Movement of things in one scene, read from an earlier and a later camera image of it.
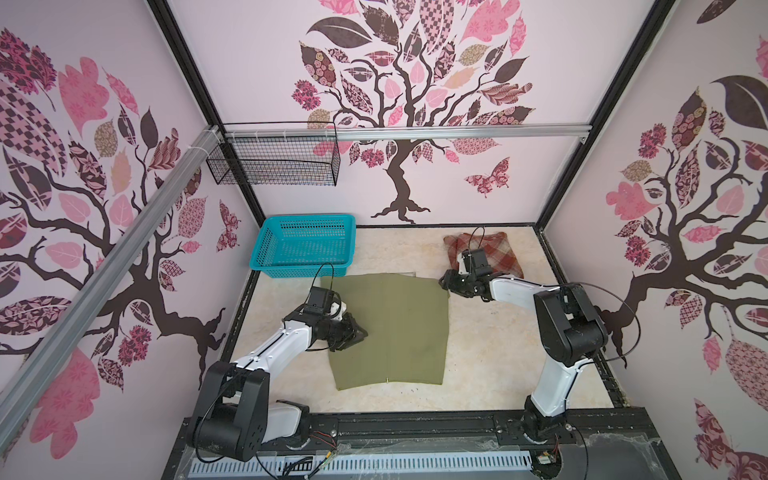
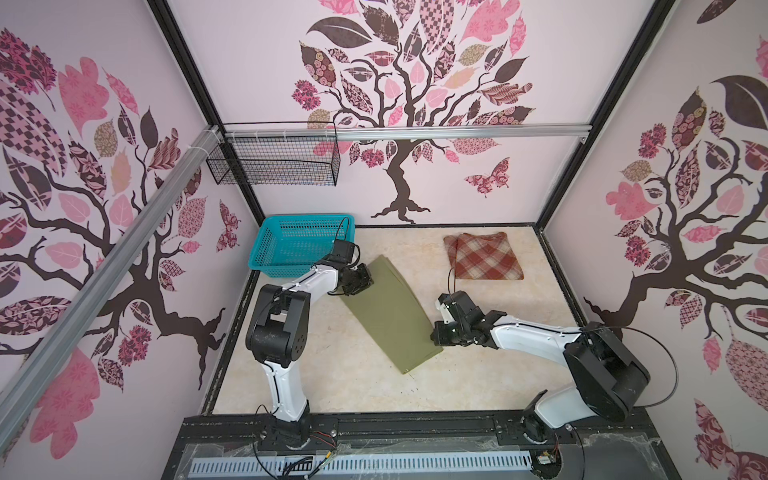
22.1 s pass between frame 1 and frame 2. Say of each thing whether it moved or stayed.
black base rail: stayed
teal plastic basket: stayed
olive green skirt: moved
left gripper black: moved
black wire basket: stayed
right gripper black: moved
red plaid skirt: stayed
